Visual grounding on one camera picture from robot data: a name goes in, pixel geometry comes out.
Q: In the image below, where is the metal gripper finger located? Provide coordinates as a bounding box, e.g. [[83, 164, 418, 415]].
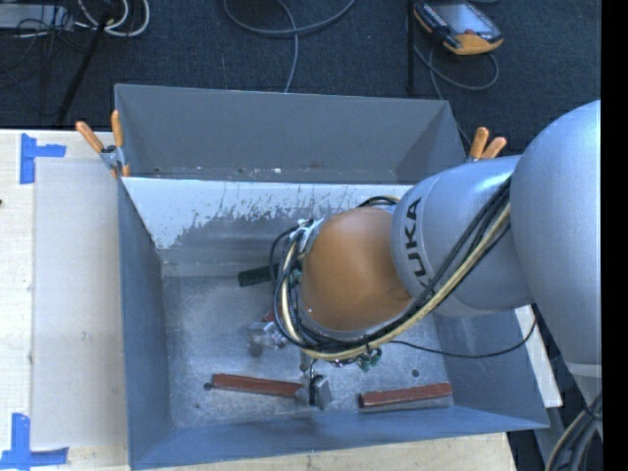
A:
[[293, 374, 334, 412], [246, 318, 289, 359]]

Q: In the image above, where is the red-brown flat block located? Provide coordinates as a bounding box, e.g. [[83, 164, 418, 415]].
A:
[[357, 382, 454, 409], [211, 373, 305, 398]]

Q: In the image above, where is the grey metal bin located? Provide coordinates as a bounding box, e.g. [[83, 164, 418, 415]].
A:
[[113, 83, 551, 471]]

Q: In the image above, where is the dark green flat block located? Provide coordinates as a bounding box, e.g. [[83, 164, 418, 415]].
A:
[[236, 264, 277, 288]]

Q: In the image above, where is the pale wood board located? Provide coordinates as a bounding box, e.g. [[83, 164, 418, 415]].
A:
[[28, 156, 564, 454]]

